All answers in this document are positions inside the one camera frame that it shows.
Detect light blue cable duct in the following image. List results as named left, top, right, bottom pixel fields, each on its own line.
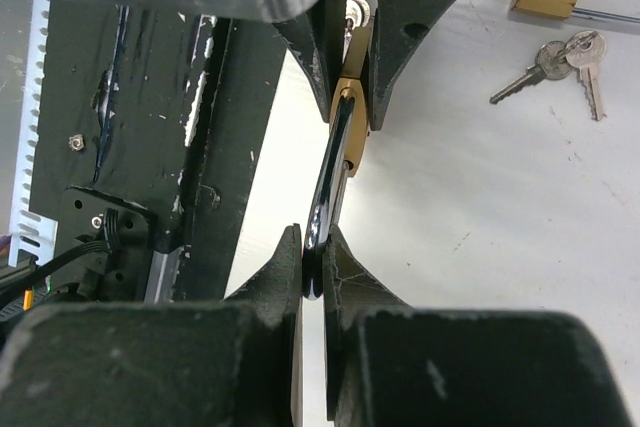
left=8, top=0, right=57, bottom=267

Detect small padlock key bunch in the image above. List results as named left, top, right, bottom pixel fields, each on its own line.
left=489, top=30, right=607, bottom=121

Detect medium brass padlock long shackle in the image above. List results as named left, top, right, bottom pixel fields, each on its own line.
left=302, top=27, right=371, bottom=300

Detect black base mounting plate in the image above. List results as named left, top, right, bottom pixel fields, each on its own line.
left=30, top=0, right=285, bottom=302

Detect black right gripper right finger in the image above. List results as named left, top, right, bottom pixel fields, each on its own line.
left=322, top=228, right=625, bottom=426

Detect medium padlock keys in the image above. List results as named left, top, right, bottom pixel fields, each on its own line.
left=345, top=0, right=371, bottom=31

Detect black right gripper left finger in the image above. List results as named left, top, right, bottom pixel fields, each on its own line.
left=1, top=224, right=302, bottom=426

